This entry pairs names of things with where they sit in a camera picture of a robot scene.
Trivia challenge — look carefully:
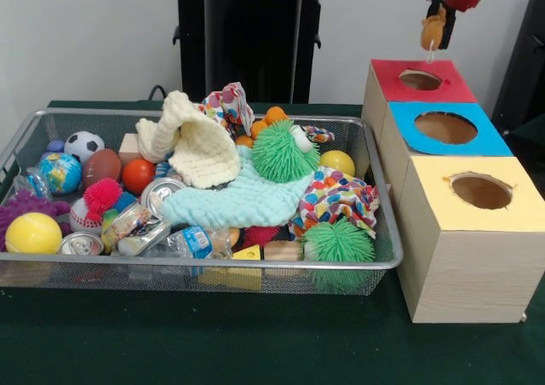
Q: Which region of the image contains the brown plush toy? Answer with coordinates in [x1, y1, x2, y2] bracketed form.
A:
[420, 9, 448, 62]

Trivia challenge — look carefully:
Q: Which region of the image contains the polka dot cloth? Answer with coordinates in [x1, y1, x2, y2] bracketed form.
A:
[290, 165, 382, 238]

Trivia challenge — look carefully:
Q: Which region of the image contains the cream waffle cloth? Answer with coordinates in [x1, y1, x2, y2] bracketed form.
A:
[136, 90, 242, 189]

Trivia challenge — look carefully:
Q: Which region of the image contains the wooden box with three holes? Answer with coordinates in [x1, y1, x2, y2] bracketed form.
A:
[360, 59, 545, 324]

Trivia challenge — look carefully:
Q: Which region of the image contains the black panel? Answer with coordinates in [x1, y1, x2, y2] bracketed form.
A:
[494, 0, 545, 139]

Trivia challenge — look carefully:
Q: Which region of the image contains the small yellow ball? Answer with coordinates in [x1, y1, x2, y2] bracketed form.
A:
[322, 150, 356, 178]

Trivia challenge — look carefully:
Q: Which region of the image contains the green fuzzy monster toy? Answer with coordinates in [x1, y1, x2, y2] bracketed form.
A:
[252, 119, 322, 184]

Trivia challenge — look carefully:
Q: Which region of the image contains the green spiky ball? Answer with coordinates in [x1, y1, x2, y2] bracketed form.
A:
[301, 221, 376, 267]

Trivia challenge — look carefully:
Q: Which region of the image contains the light teal waffle cloth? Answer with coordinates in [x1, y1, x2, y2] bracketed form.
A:
[158, 145, 320, 229]

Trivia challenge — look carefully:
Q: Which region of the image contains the brown toy football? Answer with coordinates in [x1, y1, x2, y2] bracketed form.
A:
[83, 148, 123, 190]

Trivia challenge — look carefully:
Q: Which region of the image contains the dark green tablecloth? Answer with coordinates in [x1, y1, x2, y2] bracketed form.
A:
[0, 100, 545, 385]

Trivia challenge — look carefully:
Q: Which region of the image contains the small soccer ball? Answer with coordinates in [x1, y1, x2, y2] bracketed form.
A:
[65, 130, 105, 163]

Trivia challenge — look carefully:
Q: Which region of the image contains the blue globe ball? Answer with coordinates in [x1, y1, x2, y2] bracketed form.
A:
[38, 152, 83, 195]

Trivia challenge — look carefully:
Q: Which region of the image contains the large yellow ball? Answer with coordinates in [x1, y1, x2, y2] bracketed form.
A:
[4, 212, 62, 255]

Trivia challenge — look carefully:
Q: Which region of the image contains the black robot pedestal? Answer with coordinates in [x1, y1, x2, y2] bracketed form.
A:
[164, 0, 341, 105]

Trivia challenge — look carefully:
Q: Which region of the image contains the clear wire mesh bin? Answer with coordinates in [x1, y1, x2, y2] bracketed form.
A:
[0, 108, 404, 296]

